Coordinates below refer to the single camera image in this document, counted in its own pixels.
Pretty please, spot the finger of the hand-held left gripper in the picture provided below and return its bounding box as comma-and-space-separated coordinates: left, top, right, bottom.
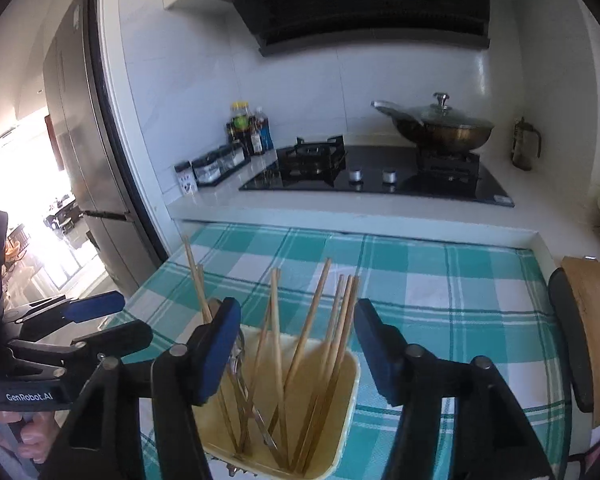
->
7, 320, 154, 382
2, 290, 127, 328

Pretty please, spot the black range hood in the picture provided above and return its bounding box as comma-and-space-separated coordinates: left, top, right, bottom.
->
205, 0, 491, 58

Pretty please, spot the dark metal wok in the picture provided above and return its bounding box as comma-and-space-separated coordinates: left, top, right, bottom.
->
371, 100, 496, 153

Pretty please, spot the black gas stove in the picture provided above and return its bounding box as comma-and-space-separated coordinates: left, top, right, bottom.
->
238, 135, 516, 208

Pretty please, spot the bundle of chopsticks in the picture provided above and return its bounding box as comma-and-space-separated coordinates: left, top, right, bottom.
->
182, 235, 361, 473

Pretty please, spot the black chair back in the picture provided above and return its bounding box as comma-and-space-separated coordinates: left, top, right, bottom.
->
548, 267, 595, 413

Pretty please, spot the stainless steel refrigerator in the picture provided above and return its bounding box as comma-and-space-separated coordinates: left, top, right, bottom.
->
42, 0, 168, 296

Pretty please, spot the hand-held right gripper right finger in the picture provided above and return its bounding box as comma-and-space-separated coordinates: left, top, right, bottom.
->
354, 298, 556, 480

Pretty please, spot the teal white plaid tablecloth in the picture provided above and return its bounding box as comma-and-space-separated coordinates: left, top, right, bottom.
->
115, 222, 576, 480

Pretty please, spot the blue label bottle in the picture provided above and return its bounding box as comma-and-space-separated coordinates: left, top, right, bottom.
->
255, 107, 274, 154

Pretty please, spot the glass wok lid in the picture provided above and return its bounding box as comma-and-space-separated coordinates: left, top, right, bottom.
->
417, 92, 491, 128

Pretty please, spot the glass pitcher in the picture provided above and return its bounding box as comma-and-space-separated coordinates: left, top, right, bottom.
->
511, 117, 542, 172

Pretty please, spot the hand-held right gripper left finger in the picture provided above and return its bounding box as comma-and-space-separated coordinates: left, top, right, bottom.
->
40, 296, 243, 480

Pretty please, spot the white ribbed plastic basket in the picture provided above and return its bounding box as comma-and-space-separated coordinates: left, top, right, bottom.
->
192, 297, 362, 478

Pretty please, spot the person's left hand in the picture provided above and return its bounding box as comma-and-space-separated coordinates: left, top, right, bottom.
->
0, 402, 61, 476

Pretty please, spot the black lid spice jar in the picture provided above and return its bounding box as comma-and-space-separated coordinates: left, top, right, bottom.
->
175, 160, 199, 197
192, 152, 224, 186
217, 144, 247, 170

